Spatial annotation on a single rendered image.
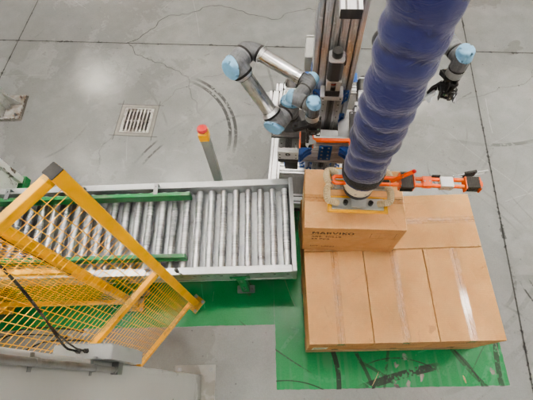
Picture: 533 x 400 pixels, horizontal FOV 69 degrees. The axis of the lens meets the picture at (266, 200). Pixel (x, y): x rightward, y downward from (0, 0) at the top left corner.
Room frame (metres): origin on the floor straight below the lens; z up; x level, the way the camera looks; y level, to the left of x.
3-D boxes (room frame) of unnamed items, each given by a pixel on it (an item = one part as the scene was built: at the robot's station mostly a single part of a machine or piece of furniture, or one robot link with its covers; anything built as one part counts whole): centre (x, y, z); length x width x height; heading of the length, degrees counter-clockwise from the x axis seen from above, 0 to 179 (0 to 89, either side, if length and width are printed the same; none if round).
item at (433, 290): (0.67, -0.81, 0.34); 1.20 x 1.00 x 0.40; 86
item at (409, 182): (0.95, -0.78, 1.18); 0.10 x 0.08 x 0.06; 171
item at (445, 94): (1.19, -0.90, 1.66); 0.09 x 0.08 x 0.12; 170
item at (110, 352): (0.17, 0.65, 1.62); 0.20 x 0.05 x 0.30; 86
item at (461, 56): (1.20, -0.90, 1.82); 0.09 x 0.08 x 0.11; 16
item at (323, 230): (0.99, -0.53, 0.74); 0.60 x 0.40 x 0.40; 82
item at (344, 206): (0.90, -0.51, 1.08); 0.34 x 0.10 x 0.05; 81
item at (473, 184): (0.89, -1.12, 1.18); 0.08 x 0.07 x 0.05; 81
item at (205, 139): (1.56, 0.37, 0.50); 0.07 x 0.07 x 1.00; 86
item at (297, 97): (1.37, -0.22, 1.48); 0.11 x 0.11 x 0.08; 51
